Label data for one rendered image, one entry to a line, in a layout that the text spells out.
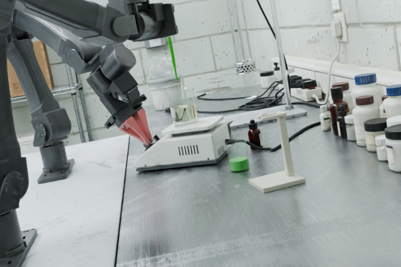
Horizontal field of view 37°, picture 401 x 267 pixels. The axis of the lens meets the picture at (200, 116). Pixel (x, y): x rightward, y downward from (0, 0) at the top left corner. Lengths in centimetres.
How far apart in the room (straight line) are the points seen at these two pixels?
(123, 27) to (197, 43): 270
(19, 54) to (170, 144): 46
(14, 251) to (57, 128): 59
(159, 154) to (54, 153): 31
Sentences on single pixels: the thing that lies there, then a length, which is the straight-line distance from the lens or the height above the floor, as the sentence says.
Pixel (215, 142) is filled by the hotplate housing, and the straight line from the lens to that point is 132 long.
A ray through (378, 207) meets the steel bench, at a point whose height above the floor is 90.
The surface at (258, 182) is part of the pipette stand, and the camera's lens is 111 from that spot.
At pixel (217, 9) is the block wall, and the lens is 382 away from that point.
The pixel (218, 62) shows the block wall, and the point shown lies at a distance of 383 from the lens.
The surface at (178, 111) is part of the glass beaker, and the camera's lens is 135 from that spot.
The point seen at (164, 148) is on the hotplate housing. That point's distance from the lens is 135.
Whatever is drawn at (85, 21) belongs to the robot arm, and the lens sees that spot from 108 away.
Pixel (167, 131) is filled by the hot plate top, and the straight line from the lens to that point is 134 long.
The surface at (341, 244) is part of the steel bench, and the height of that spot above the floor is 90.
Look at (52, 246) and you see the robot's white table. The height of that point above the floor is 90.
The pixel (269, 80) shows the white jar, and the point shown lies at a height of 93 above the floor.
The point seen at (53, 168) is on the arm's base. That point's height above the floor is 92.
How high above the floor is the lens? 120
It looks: 9 degrees down
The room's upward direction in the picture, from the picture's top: 10 degrees counter-clockwise
